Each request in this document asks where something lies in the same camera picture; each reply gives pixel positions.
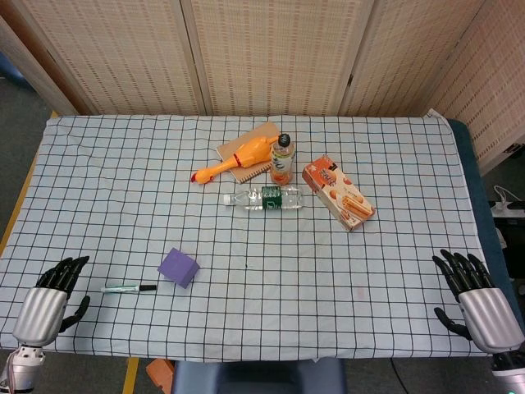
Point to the orange juice bottle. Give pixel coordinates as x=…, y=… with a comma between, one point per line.
x=282, y=164

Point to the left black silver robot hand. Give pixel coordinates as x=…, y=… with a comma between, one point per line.
x=39, y=314

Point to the clear water bottle green label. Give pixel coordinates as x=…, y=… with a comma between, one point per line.
x=270, y=198

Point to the white checkered tablecloth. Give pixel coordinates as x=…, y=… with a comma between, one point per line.
x=266, y=287

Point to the purple cube block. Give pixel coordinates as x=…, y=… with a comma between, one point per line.
x=177, y=266

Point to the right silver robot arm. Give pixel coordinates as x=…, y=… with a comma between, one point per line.
x=508, y=369

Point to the dark blue chair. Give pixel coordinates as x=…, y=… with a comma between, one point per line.
x=258, y=377

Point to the beige woven folding screen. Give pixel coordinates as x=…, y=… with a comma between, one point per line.
x=279, y=53

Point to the orange biscuit box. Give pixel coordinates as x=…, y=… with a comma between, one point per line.
x=338, y=191

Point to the white green marker pen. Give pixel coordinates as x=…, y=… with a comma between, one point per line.
x=123, y=289

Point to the orange block on floor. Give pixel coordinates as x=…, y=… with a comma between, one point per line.
x=159, y=375

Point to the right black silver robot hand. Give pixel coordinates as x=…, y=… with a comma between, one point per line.
x=490, y=318

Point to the brown spiral notebook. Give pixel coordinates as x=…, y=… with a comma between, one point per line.
x=252, y=170

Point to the black equipment box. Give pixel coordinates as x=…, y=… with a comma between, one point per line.
x=510, y=246

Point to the yellow rubber chicken toy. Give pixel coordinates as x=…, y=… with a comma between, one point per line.
x=250, y=152

